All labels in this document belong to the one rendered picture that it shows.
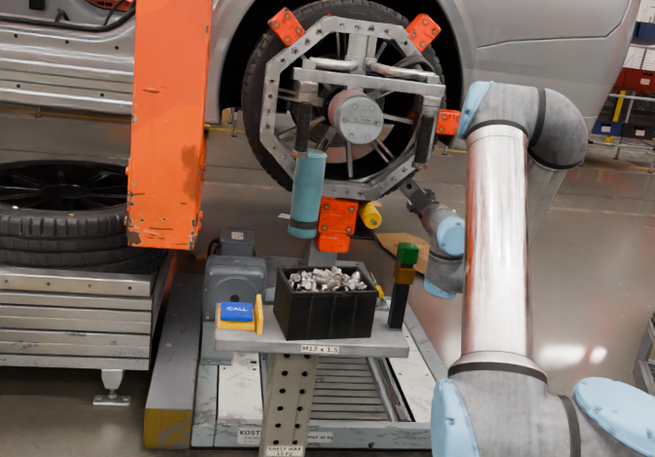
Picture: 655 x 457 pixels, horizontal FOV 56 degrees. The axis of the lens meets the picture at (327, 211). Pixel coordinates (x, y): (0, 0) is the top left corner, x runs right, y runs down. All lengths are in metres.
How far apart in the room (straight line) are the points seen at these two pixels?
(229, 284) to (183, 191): 0.37
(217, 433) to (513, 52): 1.48
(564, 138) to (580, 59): 1.06
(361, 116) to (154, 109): 0.58
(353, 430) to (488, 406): 0.88
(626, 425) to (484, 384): 0.19
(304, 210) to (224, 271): 0.29
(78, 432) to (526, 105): 1.37
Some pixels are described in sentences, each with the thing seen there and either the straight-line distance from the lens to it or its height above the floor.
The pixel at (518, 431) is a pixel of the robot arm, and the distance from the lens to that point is 0.95.
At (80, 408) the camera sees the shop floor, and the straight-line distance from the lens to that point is 1.93.
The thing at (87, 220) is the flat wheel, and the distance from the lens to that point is 1.84.
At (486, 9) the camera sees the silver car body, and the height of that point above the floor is 1.21.
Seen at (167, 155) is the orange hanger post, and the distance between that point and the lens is 1.52.
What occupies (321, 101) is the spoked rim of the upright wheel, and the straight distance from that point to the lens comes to 1.99.
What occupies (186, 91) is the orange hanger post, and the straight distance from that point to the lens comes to 1.49.
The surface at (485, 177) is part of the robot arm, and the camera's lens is 1.13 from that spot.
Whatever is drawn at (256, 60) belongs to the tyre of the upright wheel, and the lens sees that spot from 1.94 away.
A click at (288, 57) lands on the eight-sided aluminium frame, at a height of 0.99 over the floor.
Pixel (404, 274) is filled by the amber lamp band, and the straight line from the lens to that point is 1.41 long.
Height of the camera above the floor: 1.13
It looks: 18 degrees down
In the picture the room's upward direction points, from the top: 8 degrees clockwise
